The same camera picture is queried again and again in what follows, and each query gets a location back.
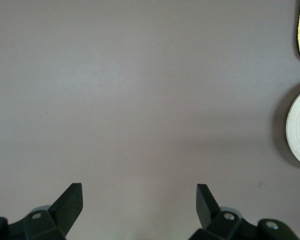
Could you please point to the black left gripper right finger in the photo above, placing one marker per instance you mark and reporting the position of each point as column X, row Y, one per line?
column 207, row 207

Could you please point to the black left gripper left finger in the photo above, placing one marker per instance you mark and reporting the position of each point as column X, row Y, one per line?
column 65, row 212

